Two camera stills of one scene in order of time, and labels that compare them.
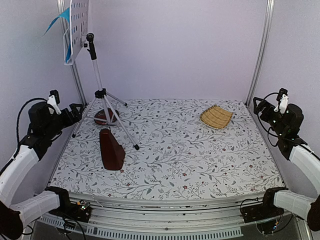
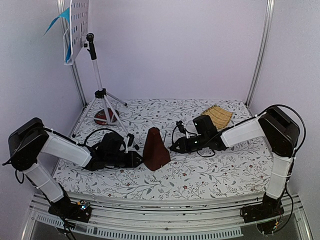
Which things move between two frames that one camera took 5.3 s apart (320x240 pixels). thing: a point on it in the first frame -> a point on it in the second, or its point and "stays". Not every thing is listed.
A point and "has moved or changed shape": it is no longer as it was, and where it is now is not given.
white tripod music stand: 81,38 stays
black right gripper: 265,104 -> 184,147
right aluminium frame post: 264,48 stays
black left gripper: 71,120 -> 132,160
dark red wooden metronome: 112,153 has moved or changed shape
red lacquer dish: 101,114 stays
